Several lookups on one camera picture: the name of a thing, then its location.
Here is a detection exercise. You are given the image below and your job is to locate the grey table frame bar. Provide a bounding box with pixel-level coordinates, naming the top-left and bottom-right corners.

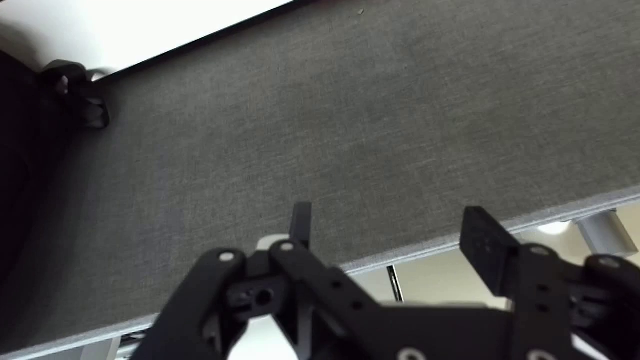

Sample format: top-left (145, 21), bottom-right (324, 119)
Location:
top-left (577, 208), bottom-right (640, 256)

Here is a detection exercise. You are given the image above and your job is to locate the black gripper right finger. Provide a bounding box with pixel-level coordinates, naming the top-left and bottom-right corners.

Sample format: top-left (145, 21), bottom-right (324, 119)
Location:
top-left (461, 207), bottom-right (640, 360)

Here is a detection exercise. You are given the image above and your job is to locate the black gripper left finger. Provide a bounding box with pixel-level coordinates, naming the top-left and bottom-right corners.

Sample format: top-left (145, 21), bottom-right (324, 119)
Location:
top-left (133, 203), bottom-right (417, 360)

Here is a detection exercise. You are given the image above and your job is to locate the black chair caster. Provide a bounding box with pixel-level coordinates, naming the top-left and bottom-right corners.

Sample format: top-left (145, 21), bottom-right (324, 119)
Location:
top-left (40, 58), bottom-right (113, 133)

